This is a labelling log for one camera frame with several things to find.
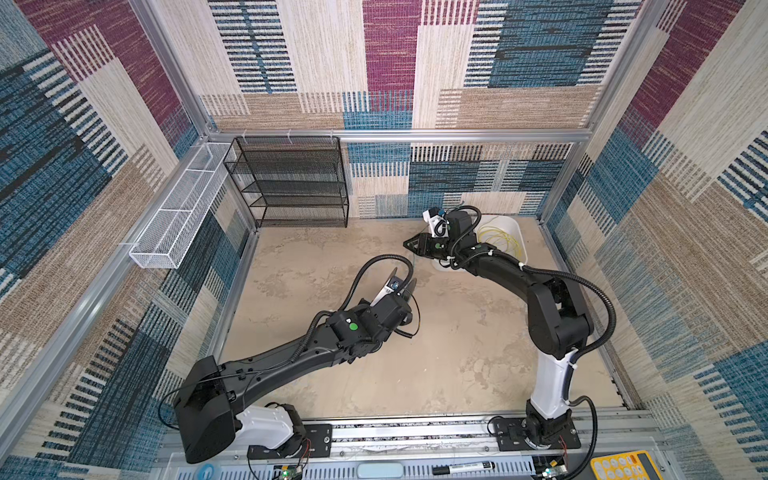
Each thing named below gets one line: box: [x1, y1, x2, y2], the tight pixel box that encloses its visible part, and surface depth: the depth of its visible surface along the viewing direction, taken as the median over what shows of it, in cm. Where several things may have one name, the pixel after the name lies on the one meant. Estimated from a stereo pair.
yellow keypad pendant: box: [590, 450, 664, 480], surface depth 70 cm
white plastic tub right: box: [474, 215, 529, 264], surface depth 115 cm
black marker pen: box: [432, 461, 496, 475], surface depth 71 cm
